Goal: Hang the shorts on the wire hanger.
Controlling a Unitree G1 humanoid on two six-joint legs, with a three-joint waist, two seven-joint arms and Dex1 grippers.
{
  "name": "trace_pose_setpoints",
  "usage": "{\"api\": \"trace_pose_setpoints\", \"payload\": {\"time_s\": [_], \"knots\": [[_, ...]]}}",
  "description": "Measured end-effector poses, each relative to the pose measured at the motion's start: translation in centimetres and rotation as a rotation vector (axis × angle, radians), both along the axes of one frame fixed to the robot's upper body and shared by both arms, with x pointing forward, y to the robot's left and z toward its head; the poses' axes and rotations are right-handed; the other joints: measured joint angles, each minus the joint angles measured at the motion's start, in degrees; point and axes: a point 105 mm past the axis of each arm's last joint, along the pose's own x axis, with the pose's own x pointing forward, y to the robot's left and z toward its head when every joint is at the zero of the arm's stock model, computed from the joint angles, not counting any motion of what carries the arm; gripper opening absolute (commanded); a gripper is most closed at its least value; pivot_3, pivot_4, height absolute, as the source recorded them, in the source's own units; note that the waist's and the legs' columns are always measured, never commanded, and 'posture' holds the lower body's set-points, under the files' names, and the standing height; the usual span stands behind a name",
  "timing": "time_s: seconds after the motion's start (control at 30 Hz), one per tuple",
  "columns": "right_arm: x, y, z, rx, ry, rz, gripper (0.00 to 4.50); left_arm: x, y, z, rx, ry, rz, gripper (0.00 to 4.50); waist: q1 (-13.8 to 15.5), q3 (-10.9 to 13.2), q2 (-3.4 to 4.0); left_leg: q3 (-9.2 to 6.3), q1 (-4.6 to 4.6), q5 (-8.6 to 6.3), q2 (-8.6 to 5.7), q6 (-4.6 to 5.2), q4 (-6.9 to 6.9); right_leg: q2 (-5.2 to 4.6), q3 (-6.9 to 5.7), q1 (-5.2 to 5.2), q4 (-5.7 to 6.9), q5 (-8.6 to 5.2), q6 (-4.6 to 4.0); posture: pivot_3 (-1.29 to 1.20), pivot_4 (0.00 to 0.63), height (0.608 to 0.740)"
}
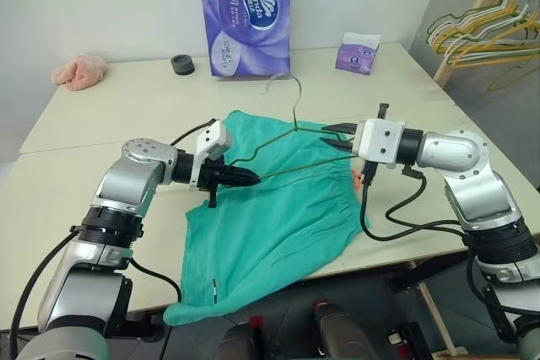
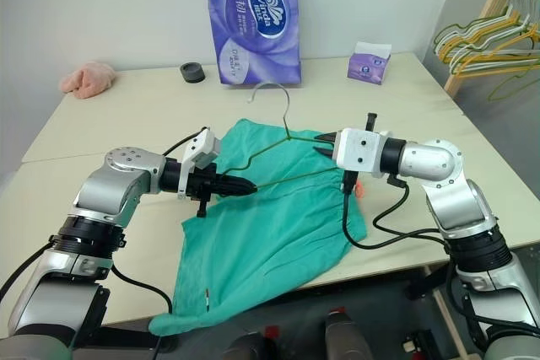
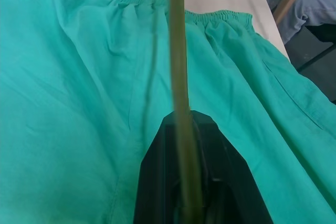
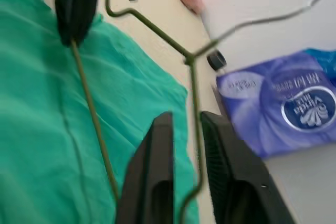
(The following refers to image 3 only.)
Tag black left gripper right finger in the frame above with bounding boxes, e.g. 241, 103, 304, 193
189, 109, 274, 224

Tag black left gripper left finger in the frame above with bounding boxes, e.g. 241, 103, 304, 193
133, 111, 184, 224

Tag teal green shorts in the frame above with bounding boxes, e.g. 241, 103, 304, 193
0, 0, 336, 224

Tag person in blue jeans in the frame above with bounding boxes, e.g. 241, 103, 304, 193
256, 0, 336, 45

